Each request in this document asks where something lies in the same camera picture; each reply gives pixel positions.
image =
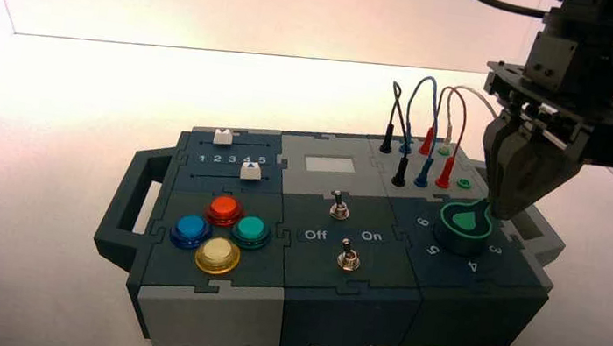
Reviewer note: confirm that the teal round push button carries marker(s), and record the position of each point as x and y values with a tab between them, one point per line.
251	230

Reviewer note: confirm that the yellow round push button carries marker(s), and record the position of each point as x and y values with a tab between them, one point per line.
217	254

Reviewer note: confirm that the dark blue grey control box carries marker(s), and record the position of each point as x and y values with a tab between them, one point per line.
342	310

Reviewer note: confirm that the blue round push button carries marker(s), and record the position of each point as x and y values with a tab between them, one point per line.
191	230

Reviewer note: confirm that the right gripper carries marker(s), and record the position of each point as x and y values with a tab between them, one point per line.
583	65

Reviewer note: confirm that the dark knob with green pointer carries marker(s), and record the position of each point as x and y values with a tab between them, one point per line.
464	221

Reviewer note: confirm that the red round push button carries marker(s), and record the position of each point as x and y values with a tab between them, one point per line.
224	209

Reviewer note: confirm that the metal toggle switch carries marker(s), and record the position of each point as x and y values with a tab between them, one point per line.
339	209
348	259

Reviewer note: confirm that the green banana socket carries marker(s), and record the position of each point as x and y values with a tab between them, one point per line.
463	183

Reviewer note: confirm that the white slider cap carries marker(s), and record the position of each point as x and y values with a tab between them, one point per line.
248	172
222	137

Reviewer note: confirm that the small grey display screen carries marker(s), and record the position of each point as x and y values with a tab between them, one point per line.
330	165

